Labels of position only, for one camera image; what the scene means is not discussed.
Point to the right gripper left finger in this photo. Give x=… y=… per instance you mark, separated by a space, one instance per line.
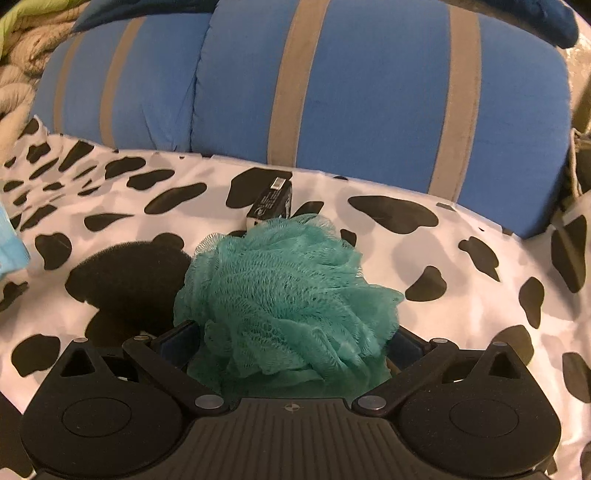
x=164 y=361

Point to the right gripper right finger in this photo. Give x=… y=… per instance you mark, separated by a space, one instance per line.
x=420 y=362

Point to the teal bath loofah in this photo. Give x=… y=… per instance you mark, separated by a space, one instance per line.
x=285 y=311

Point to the blue tissue pack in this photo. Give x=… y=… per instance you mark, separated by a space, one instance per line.
x=14 y=255

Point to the black foam sponge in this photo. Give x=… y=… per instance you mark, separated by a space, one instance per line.
x=136 y=282

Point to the cow print blanket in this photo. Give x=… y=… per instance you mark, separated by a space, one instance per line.
x=463 y=277

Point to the small black box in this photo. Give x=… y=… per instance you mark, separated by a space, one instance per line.
x=274 y=202

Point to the blue striped cushion right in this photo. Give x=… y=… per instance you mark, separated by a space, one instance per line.
x=420 y=95

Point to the blue striped cushion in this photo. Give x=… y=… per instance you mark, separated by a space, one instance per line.
x=127 y=84
x=420 y=95

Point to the blue striped cushion left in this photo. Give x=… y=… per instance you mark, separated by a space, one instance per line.
x=127 y=84

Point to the beige knitted blanket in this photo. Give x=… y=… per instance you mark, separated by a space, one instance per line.
x=24 y=57

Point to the dark blue pillow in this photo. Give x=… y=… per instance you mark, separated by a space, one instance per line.
x=552 y=21

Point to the green quilt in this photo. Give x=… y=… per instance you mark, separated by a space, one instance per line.
x=32 y=13

